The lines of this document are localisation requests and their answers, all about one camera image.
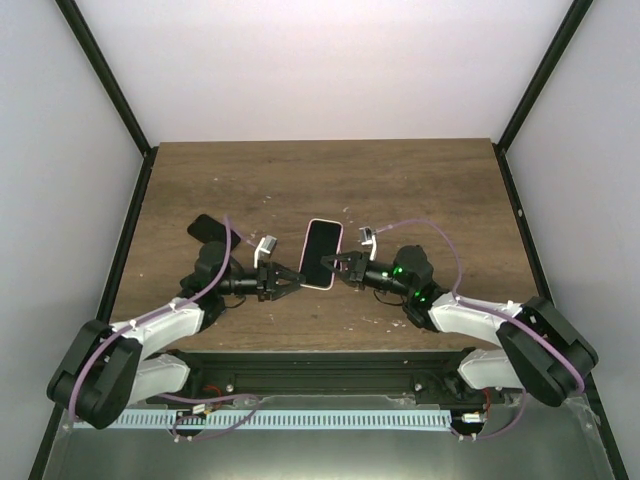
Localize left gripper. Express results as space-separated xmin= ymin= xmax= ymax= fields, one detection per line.
xmin=218 ymin=260 xmax=306 ymax=302

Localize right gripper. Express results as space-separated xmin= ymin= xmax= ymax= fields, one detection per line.
xmin=321 ymin=252 xmax=412 ymax=298

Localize white phone case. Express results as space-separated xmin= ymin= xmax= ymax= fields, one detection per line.
xmin=297 ymin=218 xmax=345 ymax=291

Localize black phone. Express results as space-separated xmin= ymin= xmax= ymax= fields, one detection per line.
xmin=299 ymin=221 xmax=342 ymax=289

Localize black phone case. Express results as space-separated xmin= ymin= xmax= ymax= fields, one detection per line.
xmin=187 ymin=214 xmax=227 ymax=244

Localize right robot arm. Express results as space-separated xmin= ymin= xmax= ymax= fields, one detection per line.
xmin=321 ymin=245 xmax=598 ymax=407

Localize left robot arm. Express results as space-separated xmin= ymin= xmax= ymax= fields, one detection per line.
xmin=46 ymin=241 xmax=305 ymax=429

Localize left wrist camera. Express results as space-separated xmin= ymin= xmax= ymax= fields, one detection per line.
xmin=253 ymin=235 xmax=277 ymax=269

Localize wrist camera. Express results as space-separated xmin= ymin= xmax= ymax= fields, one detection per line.
xmin=253 ymin=235 xmax=277 ymax=269
xmin=359 ymin=226 xmax=378 ymax=261

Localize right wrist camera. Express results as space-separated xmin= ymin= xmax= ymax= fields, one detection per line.
xmin=359 ymin=226 xmax=378 ymax=261

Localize black aluminium frame rail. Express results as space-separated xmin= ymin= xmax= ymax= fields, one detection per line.
xmin=128 ymin=349 xmax=513 ymax=409

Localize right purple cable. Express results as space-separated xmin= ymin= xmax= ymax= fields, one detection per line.
xmin=369 ymin=217 xmax=586 ymax=441

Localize purple cable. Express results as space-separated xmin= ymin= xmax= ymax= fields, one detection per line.
xmin=369 ymin=217 xmax=586 ymax=441
xmin=67 ymin=214 xmax=261 ymax=441

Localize light blue slotted cable duct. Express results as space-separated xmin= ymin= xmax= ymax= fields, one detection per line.
xmin=109 ymin=409 xmax=453 ymax=431

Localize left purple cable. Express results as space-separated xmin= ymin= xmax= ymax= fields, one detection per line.
xmin=67 ymin=214 xmax=261 ymax=441

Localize left black frame post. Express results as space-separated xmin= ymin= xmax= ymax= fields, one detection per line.
xmin=55 ymin=0 xmax=152 ymax=157

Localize black frame post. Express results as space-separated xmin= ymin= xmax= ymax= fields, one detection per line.
xmin=497 ymin=0 xmax=596 ymax=151
xmin=55 ymin=0 xmax=152 ymax=157

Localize right black frame post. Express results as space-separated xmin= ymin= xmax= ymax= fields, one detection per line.
xmin=497 ymin=0 xmax=596 ymax=151

